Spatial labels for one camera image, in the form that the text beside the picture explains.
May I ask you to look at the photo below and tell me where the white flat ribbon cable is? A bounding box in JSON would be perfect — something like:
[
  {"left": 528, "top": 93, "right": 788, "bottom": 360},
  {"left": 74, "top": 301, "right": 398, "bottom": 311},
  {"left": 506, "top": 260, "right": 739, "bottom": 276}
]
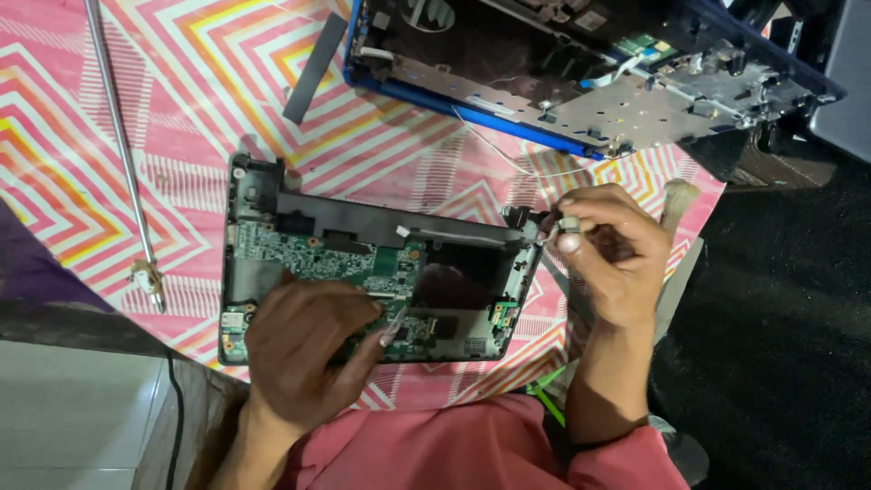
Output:
[{"left": 584, "top": 56, "right": 649, "bottom": 89}]

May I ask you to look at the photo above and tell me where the clear plastic pry tool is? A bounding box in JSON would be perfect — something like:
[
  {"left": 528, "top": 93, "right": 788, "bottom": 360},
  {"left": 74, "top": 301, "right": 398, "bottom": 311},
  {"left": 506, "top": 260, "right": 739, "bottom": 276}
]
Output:
[{"left": 378, "top": 305, "right": 411, "bottom": 348}]

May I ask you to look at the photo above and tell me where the person's right hand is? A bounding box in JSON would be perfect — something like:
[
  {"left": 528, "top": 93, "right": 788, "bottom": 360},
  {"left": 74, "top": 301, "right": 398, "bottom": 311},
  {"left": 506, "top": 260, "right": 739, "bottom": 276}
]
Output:
[{"left": 556, "top": 184, "right": 675, "bottom": 332}]

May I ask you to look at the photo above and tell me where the blue opened laptop chassis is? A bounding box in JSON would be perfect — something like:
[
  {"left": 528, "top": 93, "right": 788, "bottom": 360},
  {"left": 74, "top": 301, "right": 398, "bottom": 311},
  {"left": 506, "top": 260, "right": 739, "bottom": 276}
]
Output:
[{"left": 342, "top": 0, "right": 849, "bottom": 162}]

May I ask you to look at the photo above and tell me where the grey closed laptop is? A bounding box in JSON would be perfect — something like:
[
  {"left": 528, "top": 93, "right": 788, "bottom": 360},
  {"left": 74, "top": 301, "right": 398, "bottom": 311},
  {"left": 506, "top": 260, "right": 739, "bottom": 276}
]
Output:
[{"left": 808, "top": 0, "right": 871, "bottom": 166}]

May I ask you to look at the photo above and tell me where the person's pink shirt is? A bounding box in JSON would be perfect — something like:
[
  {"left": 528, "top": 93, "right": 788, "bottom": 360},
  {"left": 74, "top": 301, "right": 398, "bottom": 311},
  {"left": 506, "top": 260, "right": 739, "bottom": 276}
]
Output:
[{"left": 278, "top": 393, "right": 691, "bottom": 490}]

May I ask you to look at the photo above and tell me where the pink zigzag patterned cloth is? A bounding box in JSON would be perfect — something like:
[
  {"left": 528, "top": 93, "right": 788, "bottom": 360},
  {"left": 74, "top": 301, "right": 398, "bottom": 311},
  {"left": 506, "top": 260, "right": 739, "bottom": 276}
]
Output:
[{"left": 0, "top": 0, "right": 728, "bottom": 412}]

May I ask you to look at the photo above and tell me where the grey laptop base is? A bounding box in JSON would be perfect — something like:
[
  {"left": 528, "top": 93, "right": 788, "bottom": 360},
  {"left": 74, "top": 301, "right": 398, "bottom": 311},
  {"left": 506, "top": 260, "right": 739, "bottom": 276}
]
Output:
[{"left": 218, "top": 151, "right": 547, "bottom": 367}]

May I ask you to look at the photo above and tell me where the person's left hand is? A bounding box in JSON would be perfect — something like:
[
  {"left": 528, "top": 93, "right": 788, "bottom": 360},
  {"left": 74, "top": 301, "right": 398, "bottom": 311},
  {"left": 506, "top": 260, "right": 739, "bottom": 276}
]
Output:
[{"left": 244, "top": 269, "right": 391, "bottom": 431}]

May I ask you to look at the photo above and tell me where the thin white wire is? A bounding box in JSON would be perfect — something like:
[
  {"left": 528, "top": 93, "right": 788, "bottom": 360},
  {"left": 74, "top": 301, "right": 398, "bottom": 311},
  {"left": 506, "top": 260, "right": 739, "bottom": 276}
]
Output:
[{"left": 451, "top": 104, "right": 617, "bottom": 181}]

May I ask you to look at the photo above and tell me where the small green daughter board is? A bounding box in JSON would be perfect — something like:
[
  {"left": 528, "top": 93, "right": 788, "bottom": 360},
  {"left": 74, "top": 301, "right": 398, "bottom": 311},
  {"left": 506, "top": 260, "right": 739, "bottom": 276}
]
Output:
[{"left": 489, "top": 299, "right": 522, "bottom": 333}]

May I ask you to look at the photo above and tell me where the green laptop motherboard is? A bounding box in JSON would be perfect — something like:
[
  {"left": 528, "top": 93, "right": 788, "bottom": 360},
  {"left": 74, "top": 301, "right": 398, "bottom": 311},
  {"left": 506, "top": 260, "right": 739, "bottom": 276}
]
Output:
[{"left": 230, "top": 219, "right": 451, "bottom": 359}]

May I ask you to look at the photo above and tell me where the black cable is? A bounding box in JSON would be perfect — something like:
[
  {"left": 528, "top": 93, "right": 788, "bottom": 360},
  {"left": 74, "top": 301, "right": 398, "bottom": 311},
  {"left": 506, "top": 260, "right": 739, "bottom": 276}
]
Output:
[{"left": 165, "top": 350, "right": 186, "bottom": 490}]

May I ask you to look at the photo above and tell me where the long metal rod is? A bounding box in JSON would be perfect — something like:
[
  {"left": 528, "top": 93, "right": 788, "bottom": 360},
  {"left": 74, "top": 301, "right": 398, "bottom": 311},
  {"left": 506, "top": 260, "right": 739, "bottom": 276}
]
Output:
[{"left": 83, "top": 0, "right": 168, "bottom": 315}]

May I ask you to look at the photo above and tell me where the purple cloth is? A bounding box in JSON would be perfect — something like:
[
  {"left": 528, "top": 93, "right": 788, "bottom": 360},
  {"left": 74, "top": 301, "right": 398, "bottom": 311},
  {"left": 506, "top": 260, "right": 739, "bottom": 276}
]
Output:
[{"left": 0, "top": 196, "right": 115, "bottom": 315}]

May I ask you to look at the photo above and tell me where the dark grey plastic strip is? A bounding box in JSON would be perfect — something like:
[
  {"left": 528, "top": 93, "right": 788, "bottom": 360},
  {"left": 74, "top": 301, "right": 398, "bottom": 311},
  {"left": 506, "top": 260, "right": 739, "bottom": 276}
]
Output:
[{"left": 282, "top": 12, "right": 349, "bottom": 126}]

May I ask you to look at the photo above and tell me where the beige wooden handle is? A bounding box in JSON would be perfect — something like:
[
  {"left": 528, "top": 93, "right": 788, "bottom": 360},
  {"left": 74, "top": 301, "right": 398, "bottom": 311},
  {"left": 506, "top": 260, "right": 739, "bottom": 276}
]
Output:
[{"left": 659, "top": 177, "right": 702, "bottom": 236}]

